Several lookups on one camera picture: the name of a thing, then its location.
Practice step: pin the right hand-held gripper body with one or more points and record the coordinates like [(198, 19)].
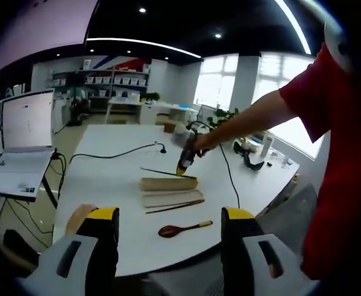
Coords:
[(181, 135)]

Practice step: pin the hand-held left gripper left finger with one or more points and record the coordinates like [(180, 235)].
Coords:
[(103, 246)]

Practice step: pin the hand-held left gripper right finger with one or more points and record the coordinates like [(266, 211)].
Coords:
[(235, 253)]

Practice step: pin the dark wooden chopstick utensil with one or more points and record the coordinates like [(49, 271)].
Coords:
[(174, 206), (164, 172)]

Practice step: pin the beige cutlery case lid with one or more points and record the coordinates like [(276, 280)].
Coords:
[(171, 198)]

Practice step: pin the red-brown wooden spoon utensil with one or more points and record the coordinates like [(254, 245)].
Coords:
[(168, 231)]

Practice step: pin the person's right hand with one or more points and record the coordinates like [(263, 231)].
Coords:
[(203, 143)]

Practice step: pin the brown box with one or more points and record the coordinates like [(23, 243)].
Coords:
[(169, 127)]

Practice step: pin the white low cabinet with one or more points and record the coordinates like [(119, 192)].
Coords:
[(149, 114)]

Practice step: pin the green potted plant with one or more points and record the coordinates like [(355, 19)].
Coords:
[(226, 115)]

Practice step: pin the small green plant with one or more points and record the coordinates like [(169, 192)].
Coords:
[(151, 97)]

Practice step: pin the black headset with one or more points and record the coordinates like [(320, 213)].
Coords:
[(251, 165)]

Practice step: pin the narrow bright window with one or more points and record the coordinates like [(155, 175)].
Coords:
[(214, 83)]

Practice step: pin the white work table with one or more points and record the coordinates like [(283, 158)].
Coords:
[(123, 101)]

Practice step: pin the black laptop stand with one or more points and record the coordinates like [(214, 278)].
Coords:
[(50, 192)]

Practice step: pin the white bottle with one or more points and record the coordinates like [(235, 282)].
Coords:
[(267, 145)]

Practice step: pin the shelf of white storage bins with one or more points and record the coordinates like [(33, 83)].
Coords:
[(121, 80)]

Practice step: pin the long ceiling light strip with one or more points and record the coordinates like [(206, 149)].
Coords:
[(137, 40), (293, 23)]

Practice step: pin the wide bright window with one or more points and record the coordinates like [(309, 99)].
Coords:
[(272, 74)]

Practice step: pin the white floor cabinet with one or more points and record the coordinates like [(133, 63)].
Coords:
[(60, 114)]

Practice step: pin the person in red shirt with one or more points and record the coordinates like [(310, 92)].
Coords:
[(337, 154)]

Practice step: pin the white laptop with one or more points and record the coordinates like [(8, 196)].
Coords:
[(26, 117)]

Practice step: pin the pale purple ceiling panel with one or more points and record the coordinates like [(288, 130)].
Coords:
[(44, 31)]

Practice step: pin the white chest-worn device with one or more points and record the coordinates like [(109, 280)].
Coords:
[(337, 40)]

